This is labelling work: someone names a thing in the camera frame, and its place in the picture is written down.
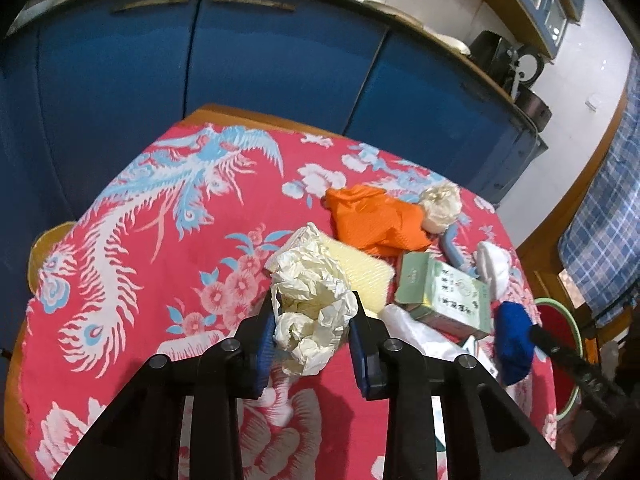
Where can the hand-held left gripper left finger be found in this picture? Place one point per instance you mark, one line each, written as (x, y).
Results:
(262, 365)

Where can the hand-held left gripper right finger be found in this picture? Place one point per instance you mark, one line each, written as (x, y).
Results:
(361, 360)

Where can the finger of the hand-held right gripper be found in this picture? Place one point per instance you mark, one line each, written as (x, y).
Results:
(565, 355)

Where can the green rimmed red basin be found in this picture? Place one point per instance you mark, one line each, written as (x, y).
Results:
(560, 320)

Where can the large white paper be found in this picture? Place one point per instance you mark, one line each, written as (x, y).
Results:
(310, 280)

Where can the orange textured glove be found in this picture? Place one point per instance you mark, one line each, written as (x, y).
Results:
(370, 220)

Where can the light blue plastic strip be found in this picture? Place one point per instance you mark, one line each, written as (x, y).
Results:
(450, 250)

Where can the white plastic bag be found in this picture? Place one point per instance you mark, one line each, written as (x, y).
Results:
(415, 330)

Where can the yellow sponge cloth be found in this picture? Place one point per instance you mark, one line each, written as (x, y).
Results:
(365, 280)

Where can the green cardboard box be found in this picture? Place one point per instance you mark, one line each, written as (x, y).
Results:
(440, 290)

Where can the white cloth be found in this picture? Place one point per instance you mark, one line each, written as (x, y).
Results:
(495, 265)

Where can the blue plaid cloth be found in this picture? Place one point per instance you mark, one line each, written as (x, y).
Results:
(610, 220)

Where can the red printed tablecloth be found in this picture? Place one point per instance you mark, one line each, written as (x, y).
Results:
(150, 260)

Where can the small crumpled paper ball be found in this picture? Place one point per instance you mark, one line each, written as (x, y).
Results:
(440, 205)

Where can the yellow round board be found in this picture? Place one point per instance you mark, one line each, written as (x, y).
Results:
(47, 247)

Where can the black pot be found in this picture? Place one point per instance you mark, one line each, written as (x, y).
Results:
(532, 107)

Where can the black kitchen appliance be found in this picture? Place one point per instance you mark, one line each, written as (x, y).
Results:
(492, 55)

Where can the blue kitchen cabinet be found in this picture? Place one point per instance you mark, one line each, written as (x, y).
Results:
(125, 85)

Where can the white bowl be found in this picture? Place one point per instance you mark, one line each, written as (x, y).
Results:
(452, 44)

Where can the brown wooden frame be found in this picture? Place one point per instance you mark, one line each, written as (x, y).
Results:
(545, 255)

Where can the white wall socket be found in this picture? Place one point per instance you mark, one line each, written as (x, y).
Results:
(592, 102)

